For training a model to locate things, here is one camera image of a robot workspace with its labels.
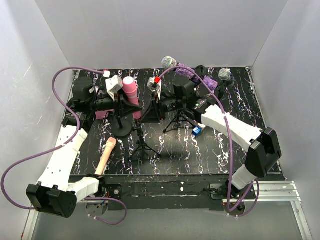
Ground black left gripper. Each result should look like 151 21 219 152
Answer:
89 88 143 118

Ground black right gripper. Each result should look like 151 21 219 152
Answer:
140 92 186 124

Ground black round-base mic stand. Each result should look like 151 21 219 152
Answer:
110 115 132 139

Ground pink toy microphone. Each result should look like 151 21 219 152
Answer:
122 76 140 107

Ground black tripod mic stand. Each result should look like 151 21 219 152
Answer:
129 119 162 161

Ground peach toy microphone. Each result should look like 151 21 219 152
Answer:
95 137 117 176

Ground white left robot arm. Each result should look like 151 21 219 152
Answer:
26 75 142 218

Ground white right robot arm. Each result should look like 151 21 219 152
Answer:
141 77 282 199

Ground purple glitter microphone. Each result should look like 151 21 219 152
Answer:
161 56 218 91

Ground small black round-base stand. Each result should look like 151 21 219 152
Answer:
214 80 234 101

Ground small silver-head microphone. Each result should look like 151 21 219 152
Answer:
218 68 234 83

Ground pink box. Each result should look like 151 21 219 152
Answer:
94 86 111 120

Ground blue and white connector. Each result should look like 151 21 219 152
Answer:
192 125 206 138

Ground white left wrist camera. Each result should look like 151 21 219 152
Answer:
105 75 123 101

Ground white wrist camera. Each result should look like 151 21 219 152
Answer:
105 75 123 101
147 76 162 101

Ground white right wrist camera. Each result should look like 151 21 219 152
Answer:
147 76 162 101

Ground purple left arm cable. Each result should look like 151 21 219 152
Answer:
0 66 128 226

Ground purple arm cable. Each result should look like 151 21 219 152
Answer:
154 65 261 218
0 66 128 226

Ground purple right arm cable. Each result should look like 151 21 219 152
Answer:
154 65 261 218

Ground aluminium rail frame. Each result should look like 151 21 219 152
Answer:
20 67 313 240

